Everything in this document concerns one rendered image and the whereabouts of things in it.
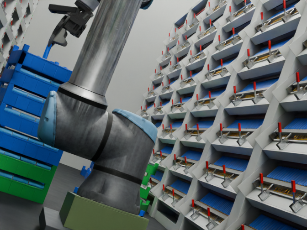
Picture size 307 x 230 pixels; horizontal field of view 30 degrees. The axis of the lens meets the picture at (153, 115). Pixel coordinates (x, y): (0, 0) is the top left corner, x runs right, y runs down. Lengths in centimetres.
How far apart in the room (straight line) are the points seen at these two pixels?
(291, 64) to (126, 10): 87
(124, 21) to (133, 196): 49
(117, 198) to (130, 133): 19
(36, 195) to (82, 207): 76
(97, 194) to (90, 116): 22
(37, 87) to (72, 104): 70
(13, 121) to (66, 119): 69
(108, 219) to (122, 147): 20
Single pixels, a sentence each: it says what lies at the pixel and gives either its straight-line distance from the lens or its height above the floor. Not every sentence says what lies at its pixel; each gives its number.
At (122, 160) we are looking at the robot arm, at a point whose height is 28.
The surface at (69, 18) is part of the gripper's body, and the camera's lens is 229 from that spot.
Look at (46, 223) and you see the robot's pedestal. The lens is 154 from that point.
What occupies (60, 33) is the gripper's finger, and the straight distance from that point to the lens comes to 229.
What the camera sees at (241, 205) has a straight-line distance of 220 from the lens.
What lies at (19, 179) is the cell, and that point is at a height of 7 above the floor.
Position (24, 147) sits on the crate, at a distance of 228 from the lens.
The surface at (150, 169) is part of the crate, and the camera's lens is 370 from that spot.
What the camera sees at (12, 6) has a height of 100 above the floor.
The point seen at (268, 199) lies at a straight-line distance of 203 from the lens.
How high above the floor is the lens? 30
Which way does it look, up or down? 5 degrees up
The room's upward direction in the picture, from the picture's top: 21 degrees clockwise
